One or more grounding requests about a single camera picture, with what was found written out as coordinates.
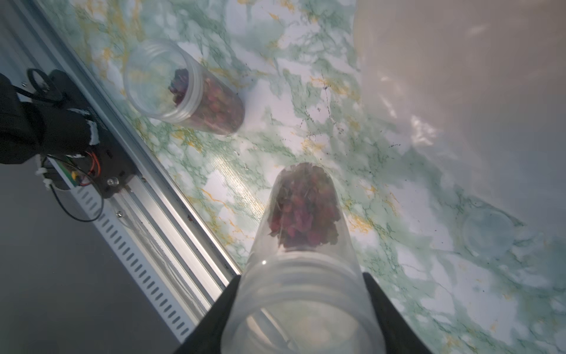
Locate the left clear tea jar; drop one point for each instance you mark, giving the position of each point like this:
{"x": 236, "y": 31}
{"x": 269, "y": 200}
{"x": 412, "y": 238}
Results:
{"x": 164, "y": 82}

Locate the clear jar lid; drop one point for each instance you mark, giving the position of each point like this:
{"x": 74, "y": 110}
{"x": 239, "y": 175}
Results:
{"x": 488, "y": 232}

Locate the small tea jar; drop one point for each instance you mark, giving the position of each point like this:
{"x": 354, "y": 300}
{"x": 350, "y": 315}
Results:
{"x": 302, "y": 290}

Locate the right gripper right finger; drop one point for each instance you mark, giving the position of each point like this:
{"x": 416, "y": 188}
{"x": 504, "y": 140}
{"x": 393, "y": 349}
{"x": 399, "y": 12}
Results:
{"x": 398, "y": 336}

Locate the left green circuit board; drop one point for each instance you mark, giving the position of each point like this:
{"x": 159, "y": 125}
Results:
{"x": 68, "y": 172}

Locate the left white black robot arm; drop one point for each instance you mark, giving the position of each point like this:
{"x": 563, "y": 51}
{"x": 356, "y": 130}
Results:
{"x": 40, "y": 122}

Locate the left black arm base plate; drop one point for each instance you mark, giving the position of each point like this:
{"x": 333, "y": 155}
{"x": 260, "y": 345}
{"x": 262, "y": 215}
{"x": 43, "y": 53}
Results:
{"x": 104, "y": 158}

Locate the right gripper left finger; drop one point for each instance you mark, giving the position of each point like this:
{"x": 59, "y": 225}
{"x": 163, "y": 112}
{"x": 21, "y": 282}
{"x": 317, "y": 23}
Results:
{"x": 206, "y": 337}

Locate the cream plastic trash bin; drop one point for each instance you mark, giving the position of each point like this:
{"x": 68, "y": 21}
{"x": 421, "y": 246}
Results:
{"x": 478, "y": 87}

